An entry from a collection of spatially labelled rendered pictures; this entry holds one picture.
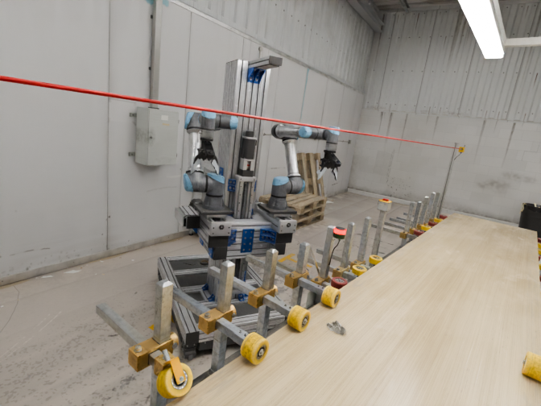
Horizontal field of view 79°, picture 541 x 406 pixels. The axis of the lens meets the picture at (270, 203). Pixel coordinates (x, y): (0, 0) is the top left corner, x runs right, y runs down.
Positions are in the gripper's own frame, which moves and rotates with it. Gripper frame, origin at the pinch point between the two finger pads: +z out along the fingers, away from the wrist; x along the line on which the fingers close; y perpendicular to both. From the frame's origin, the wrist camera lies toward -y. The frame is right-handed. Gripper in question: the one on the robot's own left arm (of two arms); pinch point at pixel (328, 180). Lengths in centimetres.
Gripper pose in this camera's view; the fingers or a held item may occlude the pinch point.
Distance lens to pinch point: 222.8
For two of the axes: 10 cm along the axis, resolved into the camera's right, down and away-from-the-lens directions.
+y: -4.5, -2.6, 8.6
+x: -8.9, -0.1, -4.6
